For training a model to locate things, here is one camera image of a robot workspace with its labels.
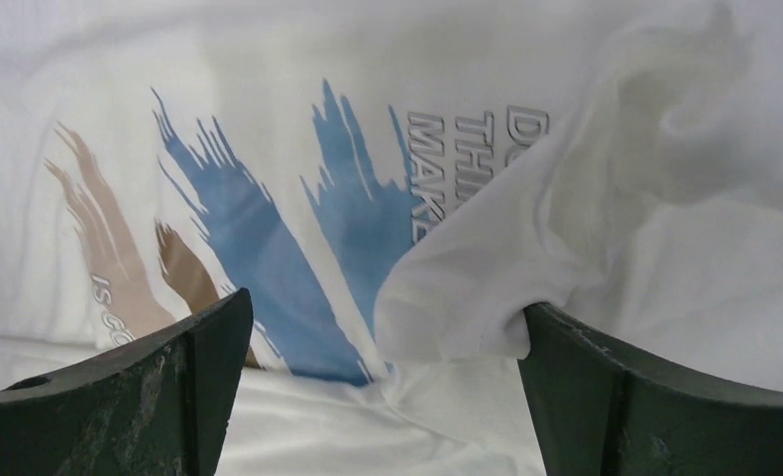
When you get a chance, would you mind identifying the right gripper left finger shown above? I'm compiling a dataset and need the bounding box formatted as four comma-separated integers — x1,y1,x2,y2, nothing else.
0,289,253,475

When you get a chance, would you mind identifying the white printed t-shirt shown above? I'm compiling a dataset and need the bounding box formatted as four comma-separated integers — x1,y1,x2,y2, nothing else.
0,1,783,475

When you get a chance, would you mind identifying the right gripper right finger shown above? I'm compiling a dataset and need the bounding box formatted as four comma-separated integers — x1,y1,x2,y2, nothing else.
518,303,783,476

